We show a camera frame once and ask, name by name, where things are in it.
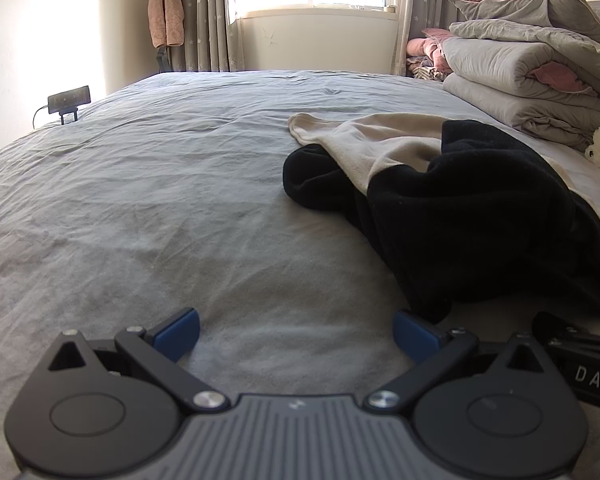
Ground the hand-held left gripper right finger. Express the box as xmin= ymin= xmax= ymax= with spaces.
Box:
xmin=364 ymin=310 xmax=547 ymax=416

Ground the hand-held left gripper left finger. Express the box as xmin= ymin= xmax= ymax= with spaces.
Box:
xmin=47 ymin=308 xmax=231 ymax=416

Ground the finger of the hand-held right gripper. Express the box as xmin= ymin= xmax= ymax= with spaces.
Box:
xmin=532 ymin=311 xmax=600 ymax=348

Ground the beige and black sweatshirt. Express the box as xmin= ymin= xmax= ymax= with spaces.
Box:
xmin=282 ymin=112 xmax=600 ymax=323

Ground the pile of pink clothes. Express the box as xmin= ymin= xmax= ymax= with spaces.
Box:
xmin=406 ymin=27 xmax=453 ymax=81

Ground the grey bed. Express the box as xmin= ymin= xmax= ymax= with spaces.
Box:
xmin=0 ymin=70 xmax=600 ymax=480

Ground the black phone on stand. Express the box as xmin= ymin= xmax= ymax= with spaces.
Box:
xmin=47 ymin=85 xmax=92 ymax=124

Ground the folded grey duvet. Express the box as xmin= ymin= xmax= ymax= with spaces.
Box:
xmin=440 ymin=35 xmax=600 ymax=153

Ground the grey pillow with small logo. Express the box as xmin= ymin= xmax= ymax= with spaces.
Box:
xmin=449 ymin=20 xmax=600 ymax=68

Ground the pink hanging garment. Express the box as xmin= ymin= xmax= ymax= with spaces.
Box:
xmin=148 ymin=0 xmax=185 ymax=50

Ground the grey pillow with pink back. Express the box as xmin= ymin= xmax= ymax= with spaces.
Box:
xmin=447 ymin=0 xmax=600 ymax=53

